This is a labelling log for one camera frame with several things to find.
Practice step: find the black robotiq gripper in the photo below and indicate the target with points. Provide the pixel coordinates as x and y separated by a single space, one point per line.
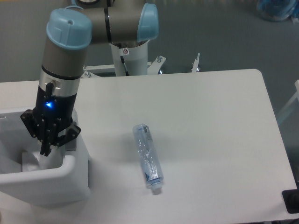
46 112

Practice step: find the clear plastic wrapper bag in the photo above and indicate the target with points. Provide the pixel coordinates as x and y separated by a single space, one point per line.
33 161

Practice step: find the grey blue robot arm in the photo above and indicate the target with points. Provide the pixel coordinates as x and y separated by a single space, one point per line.
127 25

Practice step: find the white trash can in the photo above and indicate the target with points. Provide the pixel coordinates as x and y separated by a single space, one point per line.
66 178

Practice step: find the crushed clear plastic bottle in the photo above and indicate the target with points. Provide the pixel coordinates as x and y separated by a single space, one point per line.
149 161

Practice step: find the black device at edge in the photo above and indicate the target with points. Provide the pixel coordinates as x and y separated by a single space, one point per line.
291 199

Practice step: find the blue plastic bag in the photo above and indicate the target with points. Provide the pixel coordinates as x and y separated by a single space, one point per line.
278 10

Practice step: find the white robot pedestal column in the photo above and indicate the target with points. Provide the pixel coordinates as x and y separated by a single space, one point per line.
129 52

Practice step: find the white pedestal base frame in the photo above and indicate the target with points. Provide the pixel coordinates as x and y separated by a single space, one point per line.
122 69

